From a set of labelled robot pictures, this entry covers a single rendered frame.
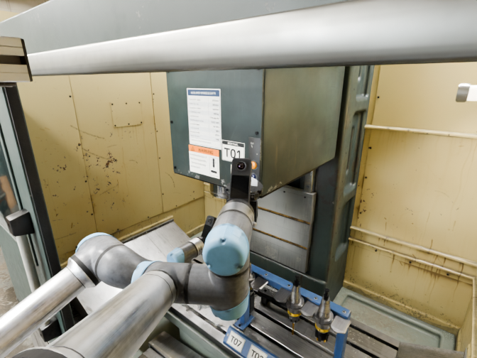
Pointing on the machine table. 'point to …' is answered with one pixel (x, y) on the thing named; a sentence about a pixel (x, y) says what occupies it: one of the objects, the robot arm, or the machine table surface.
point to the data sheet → (204, 117)
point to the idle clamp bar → (268, 296)
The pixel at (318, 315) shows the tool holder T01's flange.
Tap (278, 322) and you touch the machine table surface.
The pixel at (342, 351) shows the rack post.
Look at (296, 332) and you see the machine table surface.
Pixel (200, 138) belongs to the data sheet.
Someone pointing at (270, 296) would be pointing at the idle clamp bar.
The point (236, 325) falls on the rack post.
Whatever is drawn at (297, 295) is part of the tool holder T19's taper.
